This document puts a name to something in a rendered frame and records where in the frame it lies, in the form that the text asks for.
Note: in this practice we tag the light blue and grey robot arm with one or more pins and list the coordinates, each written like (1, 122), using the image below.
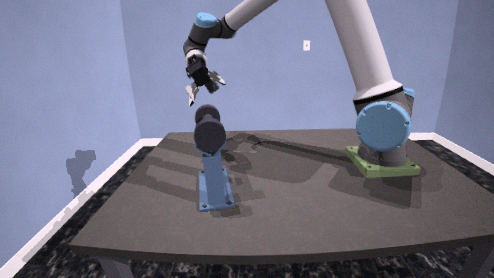
(383, 123)

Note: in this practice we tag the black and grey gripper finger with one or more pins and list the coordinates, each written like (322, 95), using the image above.
(192, 91)
(214, 77)

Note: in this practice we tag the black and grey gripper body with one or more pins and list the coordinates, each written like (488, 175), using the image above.
(197, 71)

